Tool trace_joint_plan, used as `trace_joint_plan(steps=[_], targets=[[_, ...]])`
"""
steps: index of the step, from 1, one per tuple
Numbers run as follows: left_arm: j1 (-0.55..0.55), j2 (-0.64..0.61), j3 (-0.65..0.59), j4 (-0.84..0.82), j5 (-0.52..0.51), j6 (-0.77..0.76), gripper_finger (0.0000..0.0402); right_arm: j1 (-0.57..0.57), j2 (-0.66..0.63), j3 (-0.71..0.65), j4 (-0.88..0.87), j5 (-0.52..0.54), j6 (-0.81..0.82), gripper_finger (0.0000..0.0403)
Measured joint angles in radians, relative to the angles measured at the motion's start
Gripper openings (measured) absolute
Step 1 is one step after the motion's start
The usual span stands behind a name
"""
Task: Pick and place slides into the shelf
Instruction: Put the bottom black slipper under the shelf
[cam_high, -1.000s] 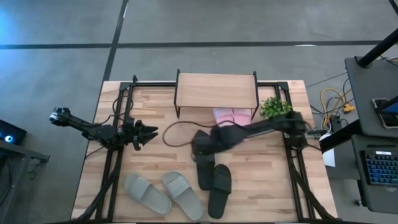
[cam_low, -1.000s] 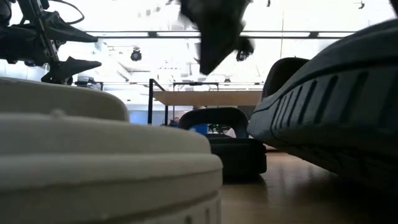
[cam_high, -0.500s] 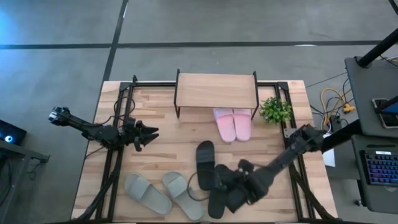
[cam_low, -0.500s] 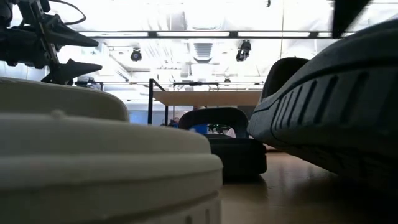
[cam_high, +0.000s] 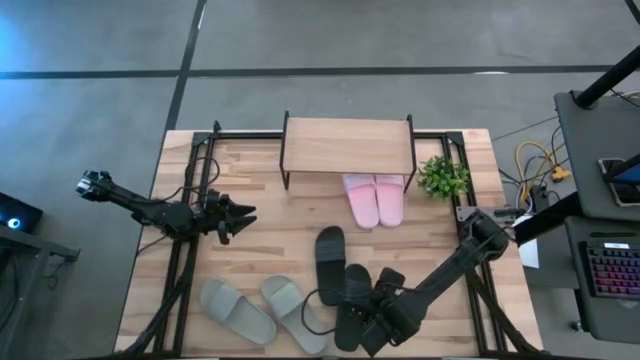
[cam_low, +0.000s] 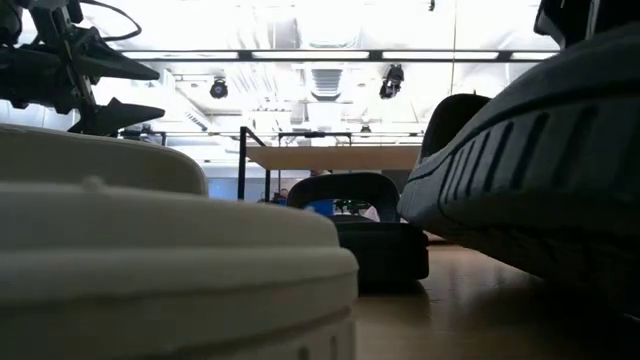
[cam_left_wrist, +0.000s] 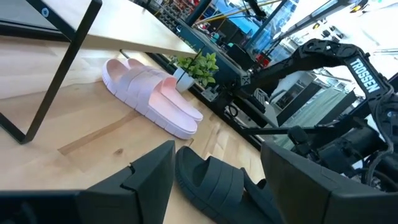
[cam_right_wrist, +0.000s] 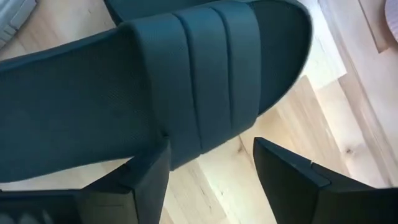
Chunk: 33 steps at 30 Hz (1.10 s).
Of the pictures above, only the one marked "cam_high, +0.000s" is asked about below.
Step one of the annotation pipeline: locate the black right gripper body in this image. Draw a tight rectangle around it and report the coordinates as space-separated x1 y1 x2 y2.
350 294 421 358

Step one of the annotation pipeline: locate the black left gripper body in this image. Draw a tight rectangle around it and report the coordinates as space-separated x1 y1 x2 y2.
199 187 236 247

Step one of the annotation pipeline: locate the black slide sandal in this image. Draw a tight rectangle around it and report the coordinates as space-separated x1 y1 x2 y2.
333 263 374 353
314 225 348 307

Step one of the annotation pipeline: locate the grey slide sandal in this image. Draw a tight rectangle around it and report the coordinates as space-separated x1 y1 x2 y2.
200 278 278 347
259 274 329 357

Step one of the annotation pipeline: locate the pink slide sandal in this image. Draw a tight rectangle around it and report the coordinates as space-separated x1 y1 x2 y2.
375 174 406 228
342 173 381 230

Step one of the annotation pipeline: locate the white paper sheet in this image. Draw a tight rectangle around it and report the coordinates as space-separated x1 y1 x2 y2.
514 214 541 270

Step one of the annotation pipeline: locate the green plant in white pot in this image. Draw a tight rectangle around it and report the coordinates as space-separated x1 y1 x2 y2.
417 154 472 202

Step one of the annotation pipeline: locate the grey metal stand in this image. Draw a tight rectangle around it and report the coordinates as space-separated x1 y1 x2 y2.
0 228 81 360

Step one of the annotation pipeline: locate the black device with blue light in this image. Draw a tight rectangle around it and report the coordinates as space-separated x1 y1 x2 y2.
0 192 44 235

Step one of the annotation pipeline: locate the grey keyboard desk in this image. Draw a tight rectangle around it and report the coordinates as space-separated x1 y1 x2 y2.
564 215 640 346

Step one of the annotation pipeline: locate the backlit computer keyboard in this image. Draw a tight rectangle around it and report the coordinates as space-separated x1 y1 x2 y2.
585 243 640 302

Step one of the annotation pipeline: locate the grey side desk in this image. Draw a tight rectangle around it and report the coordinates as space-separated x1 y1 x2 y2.
554 89 640 222

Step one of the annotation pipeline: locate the black smartphone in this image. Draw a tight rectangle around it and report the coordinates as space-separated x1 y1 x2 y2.
598 157 640 208

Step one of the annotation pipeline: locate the black pole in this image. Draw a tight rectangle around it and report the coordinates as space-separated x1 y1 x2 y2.
574 47 640 109

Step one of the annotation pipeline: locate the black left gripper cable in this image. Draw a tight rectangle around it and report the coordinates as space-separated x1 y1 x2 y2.
163 155 222 202

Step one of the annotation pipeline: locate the black metal rig frame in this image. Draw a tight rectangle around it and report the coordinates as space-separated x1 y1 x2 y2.
114 119 546 359

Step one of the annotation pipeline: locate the wooden shelf with black frame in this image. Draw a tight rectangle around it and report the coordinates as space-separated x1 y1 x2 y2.
277 110 417 196

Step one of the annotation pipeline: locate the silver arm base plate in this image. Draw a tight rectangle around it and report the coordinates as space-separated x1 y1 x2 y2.
455 205 526 236

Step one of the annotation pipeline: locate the yellow cable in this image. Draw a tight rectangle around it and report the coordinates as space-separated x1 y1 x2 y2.
514 140 572 202

